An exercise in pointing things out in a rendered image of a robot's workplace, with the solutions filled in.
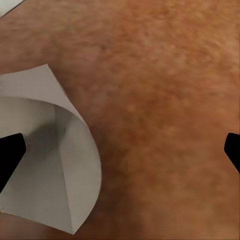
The countertop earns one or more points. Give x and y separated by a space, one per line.
158 84

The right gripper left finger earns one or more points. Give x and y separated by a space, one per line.
12 149

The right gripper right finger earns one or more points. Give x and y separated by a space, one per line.
232 149

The paper coffee filter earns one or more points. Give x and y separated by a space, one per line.
58 180

